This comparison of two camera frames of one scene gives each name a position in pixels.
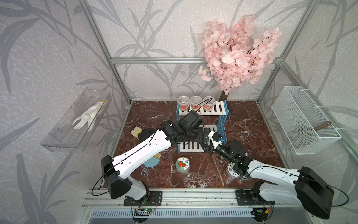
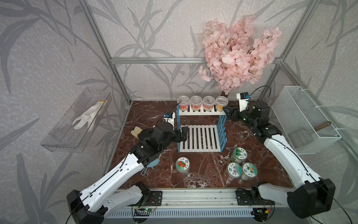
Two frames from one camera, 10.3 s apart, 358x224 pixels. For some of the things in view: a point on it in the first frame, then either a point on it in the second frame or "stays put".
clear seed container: (196, 101) stays put
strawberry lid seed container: (182, 164) stays put
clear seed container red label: (183, 101) stays put
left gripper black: (200, 137) to (178, 138)
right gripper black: (208, 150) to (233, 110)
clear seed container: (209, 102) stays put
